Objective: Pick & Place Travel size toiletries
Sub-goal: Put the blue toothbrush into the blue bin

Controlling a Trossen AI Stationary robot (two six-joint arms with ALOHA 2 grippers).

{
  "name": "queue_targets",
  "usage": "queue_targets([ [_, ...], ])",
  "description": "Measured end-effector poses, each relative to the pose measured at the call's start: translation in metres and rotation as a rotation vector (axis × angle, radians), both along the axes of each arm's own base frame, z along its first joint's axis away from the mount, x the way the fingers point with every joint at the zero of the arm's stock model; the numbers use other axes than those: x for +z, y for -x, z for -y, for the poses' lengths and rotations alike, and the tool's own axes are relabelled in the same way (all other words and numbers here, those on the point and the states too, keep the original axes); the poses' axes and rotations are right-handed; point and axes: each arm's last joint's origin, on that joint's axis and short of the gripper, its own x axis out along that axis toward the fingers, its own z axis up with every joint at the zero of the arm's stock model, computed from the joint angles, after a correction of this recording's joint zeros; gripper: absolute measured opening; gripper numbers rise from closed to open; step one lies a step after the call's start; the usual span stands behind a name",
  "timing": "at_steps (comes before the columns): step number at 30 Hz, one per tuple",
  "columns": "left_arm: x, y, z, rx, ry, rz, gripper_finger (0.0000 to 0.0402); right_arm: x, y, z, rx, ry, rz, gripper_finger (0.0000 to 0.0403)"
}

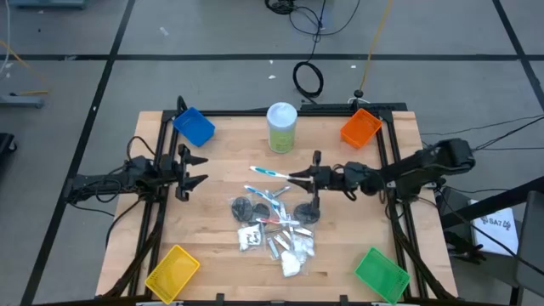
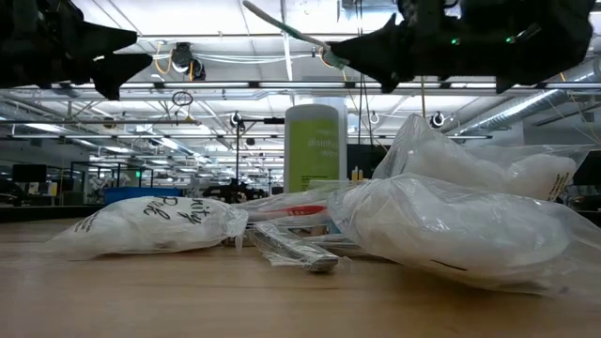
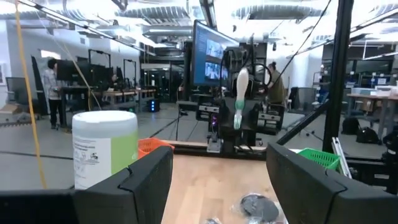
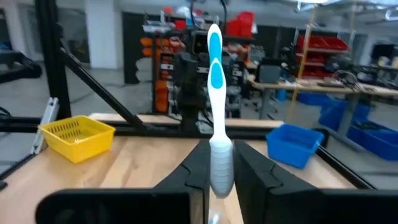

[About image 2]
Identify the black monitor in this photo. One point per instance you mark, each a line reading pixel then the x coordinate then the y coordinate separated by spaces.
pixel 28 173

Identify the black background robot arm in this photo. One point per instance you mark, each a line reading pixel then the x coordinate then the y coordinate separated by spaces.
pixel 235 193

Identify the disinfecting wipes canister green label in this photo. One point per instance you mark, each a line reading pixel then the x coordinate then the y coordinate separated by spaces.
pixel 312 150

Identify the blue plastic bin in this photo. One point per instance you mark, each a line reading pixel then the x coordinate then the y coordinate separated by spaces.
pixel 141 195

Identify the silver air duct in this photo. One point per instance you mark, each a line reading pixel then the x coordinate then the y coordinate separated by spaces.
pixel 516 108

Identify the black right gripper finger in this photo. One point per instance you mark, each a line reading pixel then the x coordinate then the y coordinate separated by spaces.
pixel 380 42
pixel 389 70

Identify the red white toothbrush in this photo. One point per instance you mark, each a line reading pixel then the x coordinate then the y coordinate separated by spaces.
pixel 291 210

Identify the black pole stand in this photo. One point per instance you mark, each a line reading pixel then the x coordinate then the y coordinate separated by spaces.
pixel 237 150

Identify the handwritten vanity pack bag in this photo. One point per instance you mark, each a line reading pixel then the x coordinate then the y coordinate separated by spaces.
pixel 141 225

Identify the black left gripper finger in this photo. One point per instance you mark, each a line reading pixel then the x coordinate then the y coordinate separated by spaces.
pixel 103 38
pixel 117 70

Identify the silver nail clipper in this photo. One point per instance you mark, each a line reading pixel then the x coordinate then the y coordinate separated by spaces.
pixel 291 249

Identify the cotton balls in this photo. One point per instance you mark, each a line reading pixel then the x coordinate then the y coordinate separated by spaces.
pixel 446 225
pixel 441 155

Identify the black screen panel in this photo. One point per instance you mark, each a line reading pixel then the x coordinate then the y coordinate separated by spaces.
pixel 366 162

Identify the black ceiling camera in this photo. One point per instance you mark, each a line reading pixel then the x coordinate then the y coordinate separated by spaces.
pixel 183 56

